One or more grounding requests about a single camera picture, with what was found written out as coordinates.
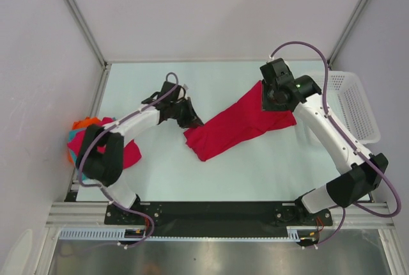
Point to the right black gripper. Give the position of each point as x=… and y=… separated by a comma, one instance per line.
x=266, y=105

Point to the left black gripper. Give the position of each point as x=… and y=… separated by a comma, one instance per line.
x=192, y=120

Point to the red t shirt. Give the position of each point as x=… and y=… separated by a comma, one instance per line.
x=242, y=121
x=131, y=152

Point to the white perforated plastic basket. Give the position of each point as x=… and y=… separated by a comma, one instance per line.
x=347, y=99

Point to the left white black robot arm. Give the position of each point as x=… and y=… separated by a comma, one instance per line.
x=101, y=155

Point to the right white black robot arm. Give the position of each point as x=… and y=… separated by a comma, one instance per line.
x=360, y=170

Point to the folded red t shirt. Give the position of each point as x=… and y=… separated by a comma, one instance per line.
x=131, y=152

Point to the orange t shirt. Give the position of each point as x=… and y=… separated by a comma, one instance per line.
x=85, y=122

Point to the teal t shirt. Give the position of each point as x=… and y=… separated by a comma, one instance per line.
x=75, y=138

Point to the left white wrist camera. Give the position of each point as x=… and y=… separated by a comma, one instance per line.
x=183, y=91

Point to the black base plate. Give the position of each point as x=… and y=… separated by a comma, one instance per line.
x=219, y=219

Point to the right slotted cable duct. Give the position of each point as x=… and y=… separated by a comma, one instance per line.
x=305, y=233

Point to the slotted cable duct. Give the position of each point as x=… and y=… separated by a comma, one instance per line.
x=305, y=233
x=120, y=234

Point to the left slotted cable duct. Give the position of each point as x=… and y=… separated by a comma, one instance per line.
x=120, y=234

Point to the aluminium frame rail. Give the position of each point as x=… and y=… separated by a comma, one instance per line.
x=77, y=214

